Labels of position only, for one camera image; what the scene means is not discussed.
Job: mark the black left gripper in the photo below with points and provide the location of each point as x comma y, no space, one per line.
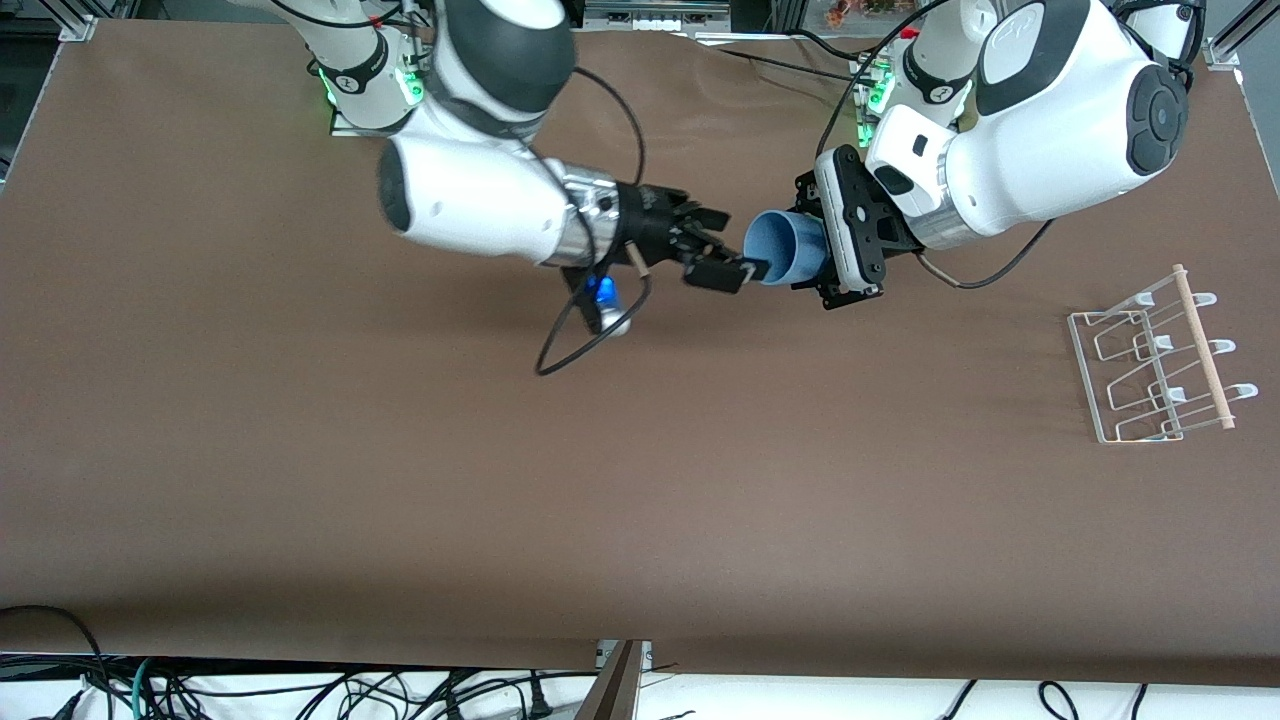
806,197

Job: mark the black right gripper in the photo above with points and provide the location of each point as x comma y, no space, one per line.
645,217

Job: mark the blue cup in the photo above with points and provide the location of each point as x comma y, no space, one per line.
785,250

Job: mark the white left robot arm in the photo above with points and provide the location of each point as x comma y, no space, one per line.
1050,150

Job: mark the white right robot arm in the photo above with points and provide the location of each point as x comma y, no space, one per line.
470,200

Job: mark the brown table cover sheet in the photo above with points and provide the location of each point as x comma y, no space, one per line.
640,450

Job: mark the white power strip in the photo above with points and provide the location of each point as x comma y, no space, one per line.
658,24

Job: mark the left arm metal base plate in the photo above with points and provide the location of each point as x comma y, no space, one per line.
860,140

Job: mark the aluminium frame profile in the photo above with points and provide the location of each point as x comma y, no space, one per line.
1225,50
80,28

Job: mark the metal frame post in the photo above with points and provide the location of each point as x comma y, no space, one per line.
620,690

